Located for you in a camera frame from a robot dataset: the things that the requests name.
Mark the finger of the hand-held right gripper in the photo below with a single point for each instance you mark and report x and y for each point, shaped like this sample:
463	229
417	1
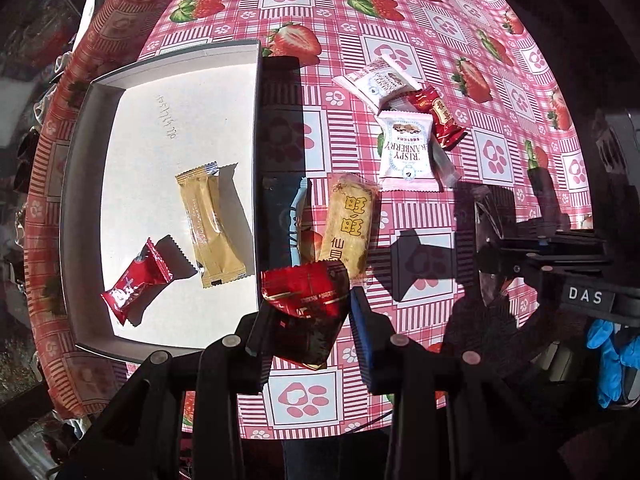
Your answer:
492	220
500	280

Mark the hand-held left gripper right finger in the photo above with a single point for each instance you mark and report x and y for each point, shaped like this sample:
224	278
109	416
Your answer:
362	340

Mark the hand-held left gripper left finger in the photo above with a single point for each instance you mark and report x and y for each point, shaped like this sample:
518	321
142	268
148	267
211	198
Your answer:
250	355

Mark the dark red snack packet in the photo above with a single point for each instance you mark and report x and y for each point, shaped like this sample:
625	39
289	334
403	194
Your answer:
305	305

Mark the clear stick snack packet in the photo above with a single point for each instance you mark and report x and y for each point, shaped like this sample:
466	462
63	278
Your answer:
446	165

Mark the pink white snack packet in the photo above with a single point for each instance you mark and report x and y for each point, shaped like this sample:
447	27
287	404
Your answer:
405	152
380	82

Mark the small red gold-label packet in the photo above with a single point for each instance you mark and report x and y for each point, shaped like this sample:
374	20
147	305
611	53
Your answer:
442	120

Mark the yellow rice cracker packet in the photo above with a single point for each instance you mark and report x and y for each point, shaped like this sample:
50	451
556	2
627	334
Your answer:
347	225

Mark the gold snack packet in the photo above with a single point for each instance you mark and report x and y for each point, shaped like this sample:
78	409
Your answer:
210	230

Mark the red candy packet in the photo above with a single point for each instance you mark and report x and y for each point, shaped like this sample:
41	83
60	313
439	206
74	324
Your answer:
132	285

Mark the light blue snack packet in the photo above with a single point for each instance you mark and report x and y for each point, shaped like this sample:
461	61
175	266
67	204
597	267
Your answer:
296	220

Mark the white cardboard box tray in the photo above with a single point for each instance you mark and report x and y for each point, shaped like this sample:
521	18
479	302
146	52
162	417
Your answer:
175	110

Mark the person's right hand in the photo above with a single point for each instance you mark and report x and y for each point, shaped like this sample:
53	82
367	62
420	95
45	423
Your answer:
612	360

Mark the strawberry printed tablecloth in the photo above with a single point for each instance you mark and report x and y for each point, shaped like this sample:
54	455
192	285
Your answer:
350	10

